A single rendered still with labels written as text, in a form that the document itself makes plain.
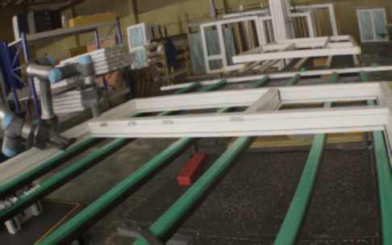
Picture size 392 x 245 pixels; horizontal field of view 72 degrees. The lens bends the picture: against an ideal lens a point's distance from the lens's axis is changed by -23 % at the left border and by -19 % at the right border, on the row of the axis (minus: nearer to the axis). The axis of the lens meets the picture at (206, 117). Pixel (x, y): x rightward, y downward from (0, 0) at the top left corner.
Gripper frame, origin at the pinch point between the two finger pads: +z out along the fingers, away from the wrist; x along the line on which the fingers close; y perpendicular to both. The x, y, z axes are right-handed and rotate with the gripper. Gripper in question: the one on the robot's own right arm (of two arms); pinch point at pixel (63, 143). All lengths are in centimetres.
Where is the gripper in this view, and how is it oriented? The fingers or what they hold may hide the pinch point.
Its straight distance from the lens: 142.0
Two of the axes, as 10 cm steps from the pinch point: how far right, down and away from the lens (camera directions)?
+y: -1.1, -6.2, 7.7
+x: -5.0, 7.1, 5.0
